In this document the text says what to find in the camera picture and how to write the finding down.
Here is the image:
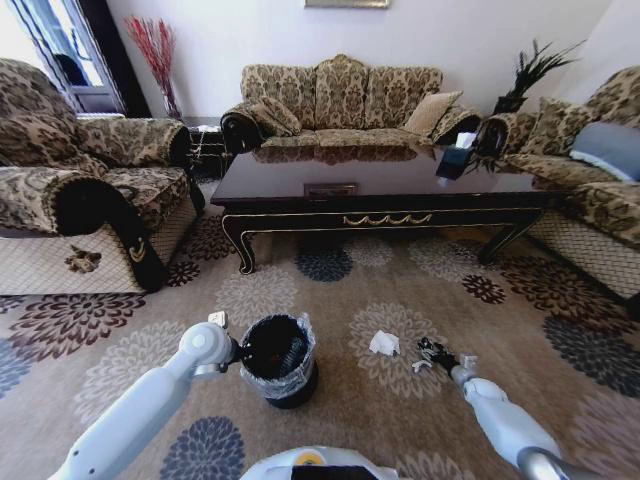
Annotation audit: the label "black round trash bin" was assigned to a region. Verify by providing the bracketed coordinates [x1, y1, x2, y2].
[239, 313, 320, 410]

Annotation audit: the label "crumpled white paper trash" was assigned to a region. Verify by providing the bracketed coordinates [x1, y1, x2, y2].
[368, 330, 401, 357]

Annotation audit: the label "clear plastic bin liner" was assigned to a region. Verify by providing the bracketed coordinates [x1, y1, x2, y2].
[238, 311, 318, 400]

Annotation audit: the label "floral patterned rug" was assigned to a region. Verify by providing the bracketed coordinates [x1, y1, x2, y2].
[0, 214, 640, 480]

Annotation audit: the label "white robot front shell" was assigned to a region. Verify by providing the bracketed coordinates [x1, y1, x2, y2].
[239, 446, 399, 480]

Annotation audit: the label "dark glossy wooden coffee table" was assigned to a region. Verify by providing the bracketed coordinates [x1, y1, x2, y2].
[209, 144, 569, 275]

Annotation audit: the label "black tissue box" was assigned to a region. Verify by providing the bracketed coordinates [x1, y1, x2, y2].
[442, 131, 477, 169]

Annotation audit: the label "patterned armchair with cushions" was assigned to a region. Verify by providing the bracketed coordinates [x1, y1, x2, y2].
[482, 64, 640, 306]

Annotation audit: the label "dark glass side table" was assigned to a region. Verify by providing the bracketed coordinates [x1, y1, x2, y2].
[182, 117, 236, 177]

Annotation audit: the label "patterned armchair with black arm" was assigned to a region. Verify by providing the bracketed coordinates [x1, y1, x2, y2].
[0, 57, 206, 296]

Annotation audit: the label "beige sofa cushion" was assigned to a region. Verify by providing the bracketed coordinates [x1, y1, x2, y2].
[402, 90, 464, 137]

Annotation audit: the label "patterned brown sofa cushion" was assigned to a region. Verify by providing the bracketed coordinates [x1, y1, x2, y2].
[248, 96, 303, 139]

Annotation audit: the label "patterned brown armchair cushion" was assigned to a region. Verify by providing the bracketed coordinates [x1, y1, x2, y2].
[519, 96, 596, 156]

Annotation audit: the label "patterned three-seat sofa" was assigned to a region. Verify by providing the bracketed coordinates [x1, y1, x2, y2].
[219, 53, 484, 156]

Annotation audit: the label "blue-grey cushion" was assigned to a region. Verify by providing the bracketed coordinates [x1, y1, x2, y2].
[569, 122, 640, 182]

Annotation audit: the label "dark feathery plant decoration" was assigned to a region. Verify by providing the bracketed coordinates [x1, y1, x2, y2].
[492, 38, 586, 116]

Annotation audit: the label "red dried branches in vase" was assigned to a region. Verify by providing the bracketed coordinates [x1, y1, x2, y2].
[123, 14, 184, 120]

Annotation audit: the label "dark wooden door frame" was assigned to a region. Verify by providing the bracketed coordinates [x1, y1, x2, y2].
[79, 0, 152, 119]

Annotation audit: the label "window with white frame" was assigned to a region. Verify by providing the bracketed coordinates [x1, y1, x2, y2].
[0, 0, 126, 116]

